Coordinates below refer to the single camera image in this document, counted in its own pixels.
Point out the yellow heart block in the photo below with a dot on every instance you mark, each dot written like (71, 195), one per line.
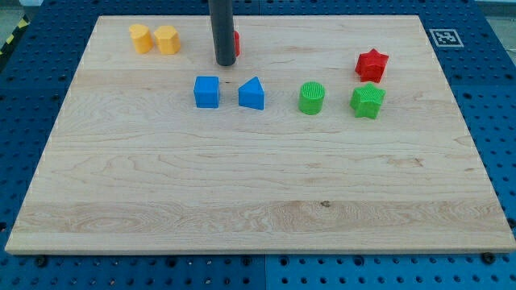
(141, 38)

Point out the red block behind rod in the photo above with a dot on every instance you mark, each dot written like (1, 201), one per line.
(237, 43)

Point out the white fiducial marker tag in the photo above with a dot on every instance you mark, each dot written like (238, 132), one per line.
(446, 38)

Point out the yellow hexagon block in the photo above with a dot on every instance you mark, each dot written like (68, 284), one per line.
(167, 40)

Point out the green cylinder block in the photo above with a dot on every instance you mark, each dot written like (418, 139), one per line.
(311, 98)

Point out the dark grey cylindrical pointer rod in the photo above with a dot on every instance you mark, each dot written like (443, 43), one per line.
(222, 25)

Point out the green star block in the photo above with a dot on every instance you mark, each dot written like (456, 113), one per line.
(367, 101)

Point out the black bolt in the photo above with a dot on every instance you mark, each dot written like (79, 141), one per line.
(488, 258)
(41, 261)

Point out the light wooden board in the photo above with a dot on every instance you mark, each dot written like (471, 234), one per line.
(133, 167)

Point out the blue cube block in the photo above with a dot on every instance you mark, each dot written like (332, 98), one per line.
(206, 92)

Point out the blue triangle block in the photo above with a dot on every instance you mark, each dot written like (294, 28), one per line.
(251, 94)

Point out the red star block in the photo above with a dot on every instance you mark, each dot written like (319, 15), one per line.
(371, 66)

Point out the black bolt front left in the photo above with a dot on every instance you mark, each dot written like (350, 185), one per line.
(41, 261)

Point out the black bolt front right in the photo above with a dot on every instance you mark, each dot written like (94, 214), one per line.
(488, 258)

